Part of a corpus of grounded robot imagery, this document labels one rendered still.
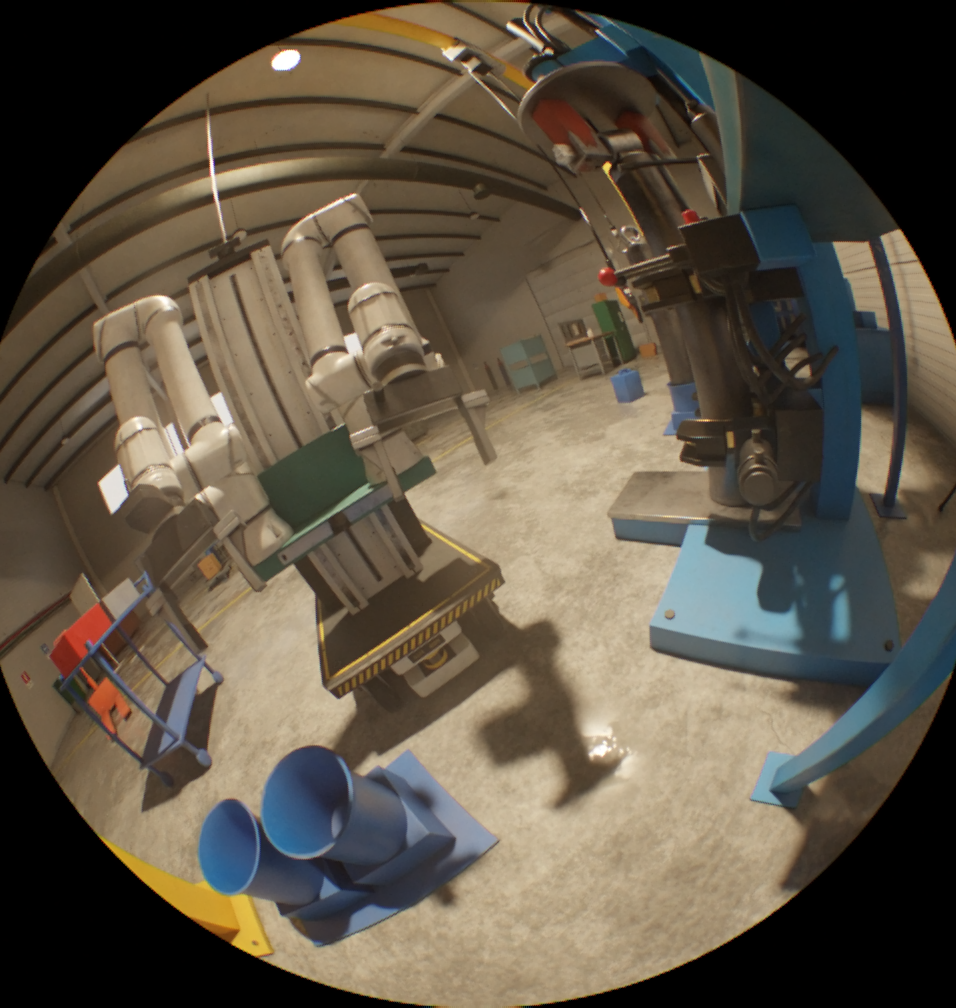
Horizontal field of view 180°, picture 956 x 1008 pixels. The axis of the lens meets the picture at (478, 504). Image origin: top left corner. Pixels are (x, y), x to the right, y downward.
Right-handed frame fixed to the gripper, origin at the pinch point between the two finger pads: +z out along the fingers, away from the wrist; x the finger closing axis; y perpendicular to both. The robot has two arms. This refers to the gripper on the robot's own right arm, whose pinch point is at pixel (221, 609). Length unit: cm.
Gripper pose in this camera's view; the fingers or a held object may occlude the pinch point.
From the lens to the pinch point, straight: 44.8
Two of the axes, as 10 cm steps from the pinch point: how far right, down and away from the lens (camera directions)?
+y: -3.7, 2.6, 8.9
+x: -6.4, 6.3, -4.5
